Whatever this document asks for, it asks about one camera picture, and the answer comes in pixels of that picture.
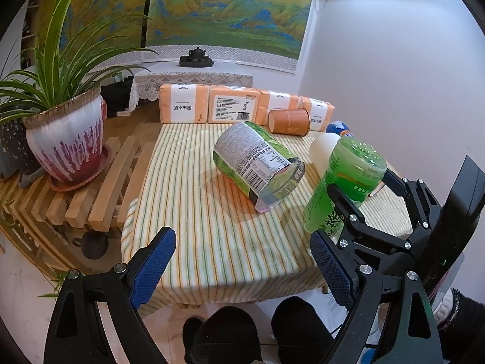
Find green tea cup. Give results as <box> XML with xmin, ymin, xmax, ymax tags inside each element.
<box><xmin>304</xmin><ymin>136</ymin><xmax>387</xmax><ymax>238</ymax></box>

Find black shoes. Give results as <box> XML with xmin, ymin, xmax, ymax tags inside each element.
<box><xmin>182</xmin><ymin>296</ymin><xmax>334</xmax><ymax>364</ymax></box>

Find green labelled snack package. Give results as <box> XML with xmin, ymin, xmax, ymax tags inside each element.
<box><xmin>213</xmin><ymin>122</ymin><xmax>305</xmax><ymax>213</ymax></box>

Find white plastic cup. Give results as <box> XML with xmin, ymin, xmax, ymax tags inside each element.
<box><xmin>309</xmin><ymin>132</ymin><xmax>340</xmax><ymax>177</ymax></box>

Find green spider plant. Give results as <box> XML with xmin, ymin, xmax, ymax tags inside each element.
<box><xmin>1</xmin><ymin>0</ymin><xmax>150</xmax><ymax>125</ymax></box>

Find dark speckled flower pot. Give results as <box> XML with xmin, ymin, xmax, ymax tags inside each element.
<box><xmin>1</xmin><ymin>119</ymin><xmax>40</xmax><ymax>175</ymax></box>

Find wooden slatted plant stand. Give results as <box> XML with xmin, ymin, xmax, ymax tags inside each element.
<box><xmin>1</xmin><ymin>123</ymin><xmax>161</xmax><ymax>275</ymax></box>

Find orange tissue pack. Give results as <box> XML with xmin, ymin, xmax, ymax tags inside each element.
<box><xmin>159</xmin><ymin>84</ymin><xmax>210</xmax><ymax>123</ymax></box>
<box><xmin>207</xmin><ymin>86</ymin><xmax>261</xmax><ymax>124</ymax></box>
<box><xmin>300</xmin><ymin>96</ymin><xmax>335</xmax><ymax>132</ymax></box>
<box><xmin>255</xmin><ymin>89</ymin><xmax>300</xmax><ymax>126</ymax></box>

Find lying orange paper cup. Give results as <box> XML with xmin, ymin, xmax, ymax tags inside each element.
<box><xmin>268</xmin><ymin>109</ymin><xmax>310</xmax><ymax>137</ymax></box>

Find landscape painting wall scroll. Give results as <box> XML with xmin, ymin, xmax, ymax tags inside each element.
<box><xmin>29</xmin><ymin>0</ymin><xmax>317</xmax><ymax>73</ymax></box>

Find striped yellow tablecloth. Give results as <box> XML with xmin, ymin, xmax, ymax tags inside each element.
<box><xmin>121</xmin><ymin>123</ymin><xmax>325</xmax><ymax>315</ymax></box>

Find white purple flower pot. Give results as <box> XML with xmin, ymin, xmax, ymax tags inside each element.
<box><xmin>23</xmin><ymin>86</ymin><xmax>107</xmax><ymax>188</ymax></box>

